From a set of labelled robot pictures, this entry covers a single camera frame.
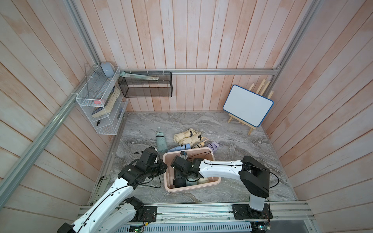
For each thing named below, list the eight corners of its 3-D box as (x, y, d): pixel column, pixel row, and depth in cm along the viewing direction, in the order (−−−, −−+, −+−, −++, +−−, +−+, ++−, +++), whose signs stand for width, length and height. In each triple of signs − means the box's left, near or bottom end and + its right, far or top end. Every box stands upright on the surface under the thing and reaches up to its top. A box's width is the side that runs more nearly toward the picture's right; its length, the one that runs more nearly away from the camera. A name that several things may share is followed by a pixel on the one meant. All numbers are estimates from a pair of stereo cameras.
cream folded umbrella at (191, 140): (184, 151, 98) (184, 147, 94) (179, 144, 101) (179, 140, 98) (202, 141, 103) (203, 137, 99) (197, 135, 107) (198, 131, 103)
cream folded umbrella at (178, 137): (176, 145, 101) (175, 141, 97) (172, 138, 105) (172, 134, 101) (196, 138, 105) (196, 134, 101) (192, 131, 109) (192, 127, 105)
